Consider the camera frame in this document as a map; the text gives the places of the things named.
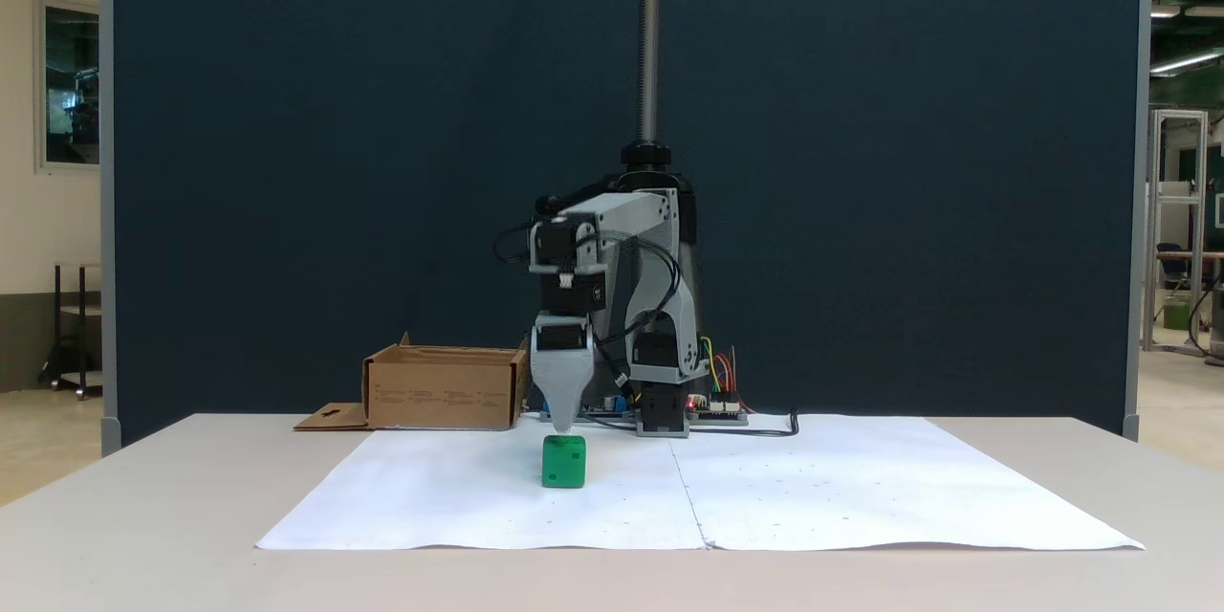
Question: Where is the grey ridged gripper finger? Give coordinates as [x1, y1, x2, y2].
[530, 353, 596, 436]

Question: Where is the green die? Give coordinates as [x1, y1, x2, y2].
[541, 435, 587, 490]

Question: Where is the blue circuit board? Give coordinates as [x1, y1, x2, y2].
[538, 392, 634, 424]

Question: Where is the brown cardboard box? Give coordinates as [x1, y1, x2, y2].
[294, 333, 531, 432]

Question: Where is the white paper sheet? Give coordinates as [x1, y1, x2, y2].
[255, 414, 710, 552]
[669, 414, 1147, 553]

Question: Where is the dark blue partition panel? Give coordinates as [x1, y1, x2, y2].
[99, 0, 1154, 456]

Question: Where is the black shelf cart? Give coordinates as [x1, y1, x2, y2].
[37, 262, 104, 401]

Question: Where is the dark office chair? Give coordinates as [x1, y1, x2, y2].
[1156, 242, 1198, 295]

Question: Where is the black servo cable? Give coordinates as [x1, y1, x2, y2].
[492, 222, 538, 269]
[591, 232, 683, 376]

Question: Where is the circuit board with jumper wires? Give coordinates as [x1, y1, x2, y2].
[688, 390, 750, 425]

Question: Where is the black power cable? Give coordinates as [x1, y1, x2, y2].
[688, 409, 800, 439]

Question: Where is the framed wall window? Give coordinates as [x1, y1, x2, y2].
[34, 0, 102, 176]

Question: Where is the aluminium frame rack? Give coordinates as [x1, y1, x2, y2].
[1142, 108, 1212, 357]

